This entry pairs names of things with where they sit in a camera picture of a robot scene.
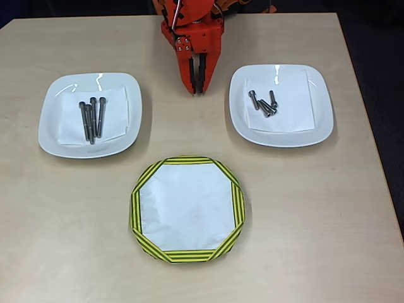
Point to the yellow black striped paper dish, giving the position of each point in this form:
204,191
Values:
176,256

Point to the orange printed plastic part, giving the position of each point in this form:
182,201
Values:
157,4

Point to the white square ceramic plate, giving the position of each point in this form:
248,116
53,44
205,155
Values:
50,139
322,126

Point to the dark bag with orange print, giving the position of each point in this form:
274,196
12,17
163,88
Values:
240,3

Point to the red gripper black motor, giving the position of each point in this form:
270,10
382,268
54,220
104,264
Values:
202,40

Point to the white paper napkin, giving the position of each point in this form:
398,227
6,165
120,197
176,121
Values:
115,116
293,116

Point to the red robot arm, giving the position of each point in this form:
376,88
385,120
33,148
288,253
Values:
192,9

